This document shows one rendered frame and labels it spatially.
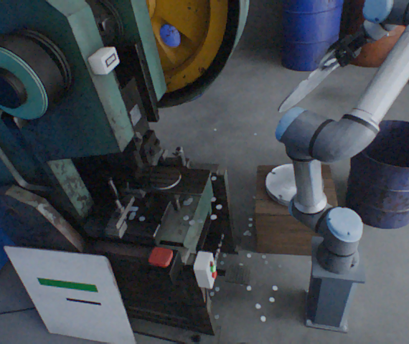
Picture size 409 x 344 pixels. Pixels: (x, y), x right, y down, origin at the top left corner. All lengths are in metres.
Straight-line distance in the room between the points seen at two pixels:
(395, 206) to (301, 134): 1.15
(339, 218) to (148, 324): 1.07
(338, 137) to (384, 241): 1.27
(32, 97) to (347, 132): 0.75
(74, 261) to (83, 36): 0.92
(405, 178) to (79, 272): 1.57
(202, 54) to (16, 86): 0.72
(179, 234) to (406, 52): 0.89
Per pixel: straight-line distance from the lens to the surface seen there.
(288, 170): 1.83
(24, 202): 1.32
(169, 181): 1.24
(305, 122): 0.94
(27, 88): 0.83
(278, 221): 1.70
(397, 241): 2.11
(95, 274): 1.47
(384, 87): 0.95
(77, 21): 0.86
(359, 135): 0.90
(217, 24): 1.26
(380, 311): 1.85
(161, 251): 1.06
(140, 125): 1.16
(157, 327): 1.77
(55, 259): 1.52
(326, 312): 1.62
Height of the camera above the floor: 1.59
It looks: 41 degrees down
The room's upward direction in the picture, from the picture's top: 11 degrees counter-clockwise
